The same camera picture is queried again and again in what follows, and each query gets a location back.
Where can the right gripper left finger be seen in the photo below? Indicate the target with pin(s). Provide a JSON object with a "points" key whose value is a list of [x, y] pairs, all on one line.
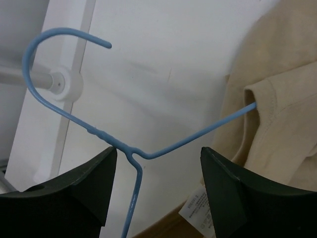
{"points": [[72, 205]]}

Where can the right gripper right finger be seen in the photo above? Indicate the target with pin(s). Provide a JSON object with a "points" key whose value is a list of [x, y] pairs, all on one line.
{"points": [[244, 204]]}

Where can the light blue wire hanger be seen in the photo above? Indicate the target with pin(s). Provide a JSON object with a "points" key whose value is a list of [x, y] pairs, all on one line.
{"points": [[126, 149]]}

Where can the beige t shirt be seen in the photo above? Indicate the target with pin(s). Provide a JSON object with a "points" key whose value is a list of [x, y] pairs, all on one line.
{"points": [[276, 68]]}

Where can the white and silver clothes rack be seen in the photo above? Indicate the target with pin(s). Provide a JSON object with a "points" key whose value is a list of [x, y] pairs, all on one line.
{"points": [[32, 137]]}

